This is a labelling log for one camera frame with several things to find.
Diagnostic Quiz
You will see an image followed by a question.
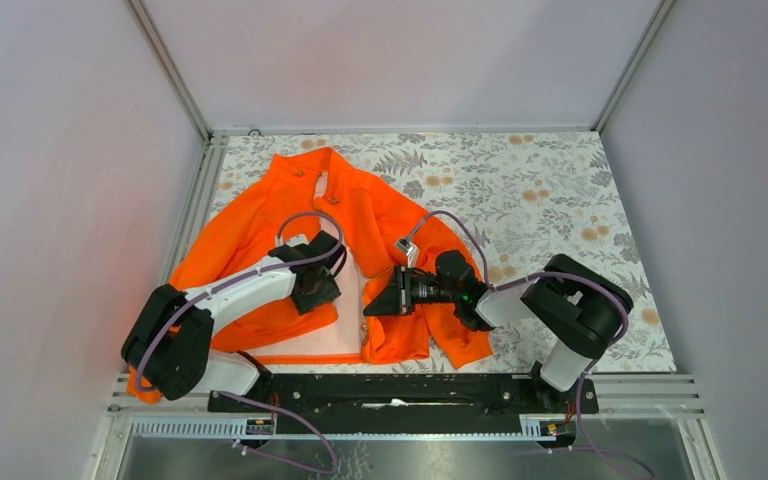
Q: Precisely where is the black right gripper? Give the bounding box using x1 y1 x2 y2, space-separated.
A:
364 265 460 317

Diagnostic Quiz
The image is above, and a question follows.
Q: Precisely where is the orange zip jacket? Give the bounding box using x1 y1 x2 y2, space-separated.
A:
125 146 494 405

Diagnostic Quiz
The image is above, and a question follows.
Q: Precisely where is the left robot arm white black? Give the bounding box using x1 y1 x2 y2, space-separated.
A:
120 231 346 411

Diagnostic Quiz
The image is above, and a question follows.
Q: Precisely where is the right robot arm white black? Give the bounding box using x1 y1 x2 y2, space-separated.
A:
363 250 633 412

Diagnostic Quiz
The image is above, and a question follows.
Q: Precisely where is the floral patterned table mat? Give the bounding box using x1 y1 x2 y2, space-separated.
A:
209 132 675 373

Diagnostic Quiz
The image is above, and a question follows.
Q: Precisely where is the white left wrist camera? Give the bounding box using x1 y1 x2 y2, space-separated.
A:
276 234 308 255

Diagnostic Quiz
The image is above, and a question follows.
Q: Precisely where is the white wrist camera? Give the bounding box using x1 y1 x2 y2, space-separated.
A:
395 237 420 268
276 234 308 255

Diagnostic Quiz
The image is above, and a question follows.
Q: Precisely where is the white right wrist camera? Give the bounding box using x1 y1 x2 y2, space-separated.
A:
395 237 420 268

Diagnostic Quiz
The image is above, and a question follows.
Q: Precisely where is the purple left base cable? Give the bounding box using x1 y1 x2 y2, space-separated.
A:
218 390 340 476

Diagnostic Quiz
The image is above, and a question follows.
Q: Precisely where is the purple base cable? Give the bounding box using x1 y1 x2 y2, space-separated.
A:
546 377 657 480
218 390 340 476

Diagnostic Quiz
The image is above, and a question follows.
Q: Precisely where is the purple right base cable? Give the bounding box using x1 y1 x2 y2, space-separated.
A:
546 377 657 480

